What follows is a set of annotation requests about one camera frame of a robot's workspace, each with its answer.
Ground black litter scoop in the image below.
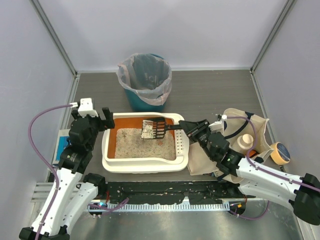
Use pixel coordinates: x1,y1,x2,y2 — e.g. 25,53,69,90
142,117,182,140

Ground litter clump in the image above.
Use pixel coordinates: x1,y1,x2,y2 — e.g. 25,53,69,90
141,119,155,140

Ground white orange litter box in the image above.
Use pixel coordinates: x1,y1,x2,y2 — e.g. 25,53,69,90
101,112,190,174

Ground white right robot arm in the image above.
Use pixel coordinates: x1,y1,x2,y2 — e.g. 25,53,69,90
179,119,320,226

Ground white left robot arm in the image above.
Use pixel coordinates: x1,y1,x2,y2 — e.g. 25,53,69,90
19,107,115,240

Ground blue white box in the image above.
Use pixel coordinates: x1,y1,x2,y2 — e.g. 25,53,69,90
52,129,70,166

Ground cat litter sand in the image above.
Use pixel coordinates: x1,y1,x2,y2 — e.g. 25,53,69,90
114,128,176,161

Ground beige canvas tote bag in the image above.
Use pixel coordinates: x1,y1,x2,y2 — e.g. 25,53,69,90
187,108,272,184

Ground clear plastic bin liner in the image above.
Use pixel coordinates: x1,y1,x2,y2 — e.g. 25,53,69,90
116,52,173,106

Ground masking tape roll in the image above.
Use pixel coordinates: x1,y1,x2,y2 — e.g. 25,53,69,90
270,142,291,166

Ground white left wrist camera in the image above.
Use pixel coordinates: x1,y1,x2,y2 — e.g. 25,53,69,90
70,97,98,118

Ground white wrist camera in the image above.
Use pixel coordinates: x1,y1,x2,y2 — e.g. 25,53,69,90
209,114,227,133
70,97,98,118

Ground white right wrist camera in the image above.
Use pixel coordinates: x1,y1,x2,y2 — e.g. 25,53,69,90
209,114,227,133

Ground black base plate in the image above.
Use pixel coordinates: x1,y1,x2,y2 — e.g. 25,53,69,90
95,180,245,205

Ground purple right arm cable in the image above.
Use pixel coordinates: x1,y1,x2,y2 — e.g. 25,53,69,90
224,115,320,221

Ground white slotted cable duct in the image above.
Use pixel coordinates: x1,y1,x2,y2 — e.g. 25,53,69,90
87,201,230,213

